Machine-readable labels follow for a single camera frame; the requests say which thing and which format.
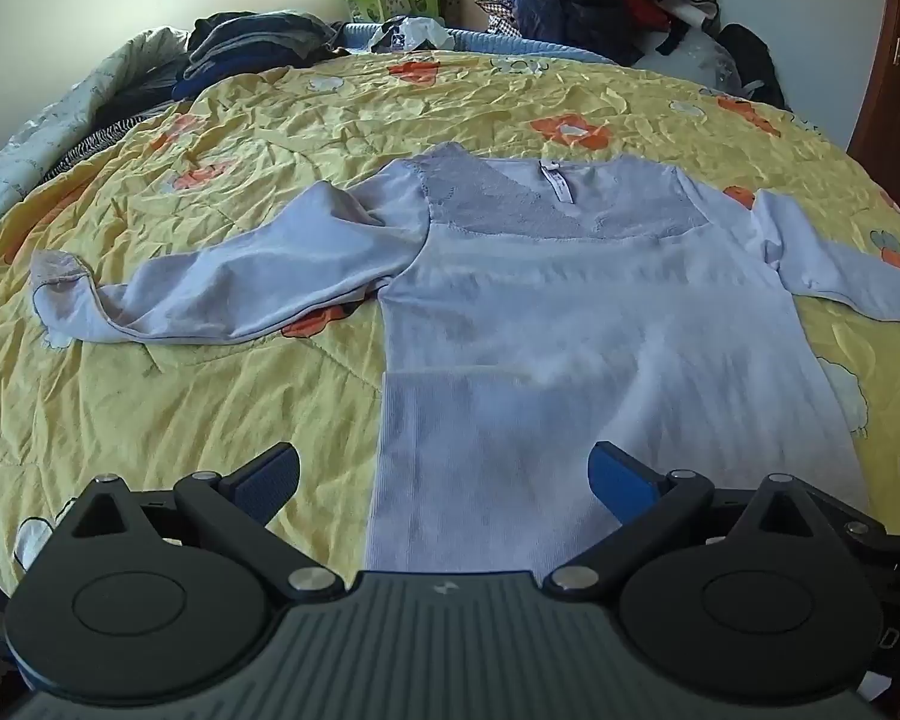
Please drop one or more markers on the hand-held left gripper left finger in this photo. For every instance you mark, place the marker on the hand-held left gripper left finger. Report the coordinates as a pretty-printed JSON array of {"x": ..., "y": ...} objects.
[{"x": 266, "y": 476}]

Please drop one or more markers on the lavender long-sleeve shirt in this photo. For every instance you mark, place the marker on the lavender long-sleeve shirt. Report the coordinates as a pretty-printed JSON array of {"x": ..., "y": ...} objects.
[{"x": 540, "y": 330}]

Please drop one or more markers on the wooden door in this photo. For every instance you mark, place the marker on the wooden door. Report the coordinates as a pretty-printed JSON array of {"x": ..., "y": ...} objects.
[{"x": 896, "y": 75}]

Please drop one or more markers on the white plastic bag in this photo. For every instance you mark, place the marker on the white plastic bag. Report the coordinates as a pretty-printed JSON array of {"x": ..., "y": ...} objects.
[{"x": 409, "y": 34}]

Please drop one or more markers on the pile of dark clothes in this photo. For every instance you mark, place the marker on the pile of dark clothes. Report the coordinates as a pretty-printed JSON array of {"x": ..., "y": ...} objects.
[{"x": 247, "y": 41}]

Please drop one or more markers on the checked cloth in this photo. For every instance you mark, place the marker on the checked cloth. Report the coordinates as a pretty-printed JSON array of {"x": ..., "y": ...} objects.
[{"x": 495, "y": 15}]

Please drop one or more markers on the yellow floral quilt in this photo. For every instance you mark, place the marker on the yellow floral quilt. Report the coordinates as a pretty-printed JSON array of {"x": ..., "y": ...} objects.
[{"x": 217, "y": 382}]

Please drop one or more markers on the navy padded jacket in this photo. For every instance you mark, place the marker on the navy padded jacket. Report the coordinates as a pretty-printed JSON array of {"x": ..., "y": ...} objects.
[{"x": 570, "y": 15}]

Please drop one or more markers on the grey printed blanket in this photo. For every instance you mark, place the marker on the grey printed blanket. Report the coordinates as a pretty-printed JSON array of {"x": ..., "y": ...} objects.
[{"x": 37, "y": 135}]

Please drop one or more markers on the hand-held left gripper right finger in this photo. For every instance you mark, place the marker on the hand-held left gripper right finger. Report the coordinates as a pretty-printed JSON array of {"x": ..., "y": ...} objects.
[{"x": 621, "y": 480}]

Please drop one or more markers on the black bag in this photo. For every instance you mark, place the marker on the black bag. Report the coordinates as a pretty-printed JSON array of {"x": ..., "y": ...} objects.
[{"x": 754, "y": 64}]

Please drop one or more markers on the blue knitted blanket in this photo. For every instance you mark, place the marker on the blue knitted blanket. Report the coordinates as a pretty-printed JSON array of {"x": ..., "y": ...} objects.
[{"x": 487, "y": 43}]

